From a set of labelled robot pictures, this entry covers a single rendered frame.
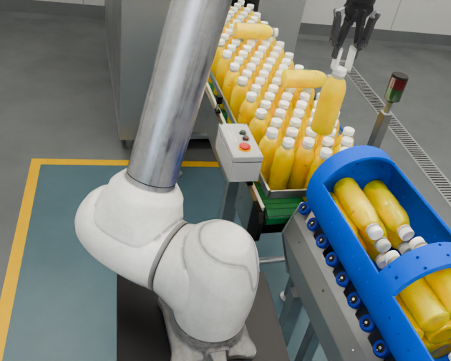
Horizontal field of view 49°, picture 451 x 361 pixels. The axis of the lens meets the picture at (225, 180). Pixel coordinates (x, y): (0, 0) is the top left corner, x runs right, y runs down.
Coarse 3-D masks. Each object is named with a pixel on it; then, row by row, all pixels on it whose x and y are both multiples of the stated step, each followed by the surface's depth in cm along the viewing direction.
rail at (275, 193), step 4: (272, 192) 164; (276, 192) 164; (280, 192) 165; (284, 192) 165; (288, 192) 166; (292, 192) 166; (296, 192) 166; (300, 192) 167; (304, 192) 167; (268, 196) 166; (272, 196) 165; (276, 196) 165; (280, 196) 166; (284, 196) 166; (288, 196) 167; (292, 196) 167; (296, 196) 168; (300, 196) 168; (304, 196) 169
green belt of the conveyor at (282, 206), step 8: (224, 112) 217; (256, 184) 179; (264, 200) 172; (272, 200) 173; (280, 200) 174; (288, 200) 174; (296, 200) 175; (264, 208) 177; (272, 208) 169; (280, 208) 170; (288, 208) 170; (264, 216) 173; (272, 216) 168; (288, 216) 170; (272, 224) 170
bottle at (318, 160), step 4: (316, 156) 167; (320, 156) 165; (316, 160) 166; (320, 160) 165; (324, 160) 165; (312, 164) 167; (316, 164) 165; (320, 164) 165; (312, 168) 167; (316, 168) 166; (312, 172) 167; (308, 176) 170; (308, 180) 170; (304, 188) 174; (304, 200) 174
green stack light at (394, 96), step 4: (388, 88) 188; (384, 92) 191; (388, 92) 188; (392, 92) 187; (396, 92) 186; (400, 92) 187; (384, 96) 190; (388, 96) 188; (392, 96) 187; (396, 96) 187; (400, 96) 188; (388, 100) 189; (392, 100) 188; (396, 100) 188
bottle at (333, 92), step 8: (328, 80) 145; (336, 80) 144; (344, 80) 145; (328, 88) 145; (336, 88) 144; (344, 88) 145; (320, 96) 148; (328, 96) 146; (336, 96) 145; (320, 104) 148; (328, 104) 147; (336, 104) 147; (320, 112) 149; (328, 112) 148; (336, 112) 149; (312, 120) 153; (320, 120) 150; (328, 120) 150; (312, 128) 154; (320, 128) 152; (328, 128) 151
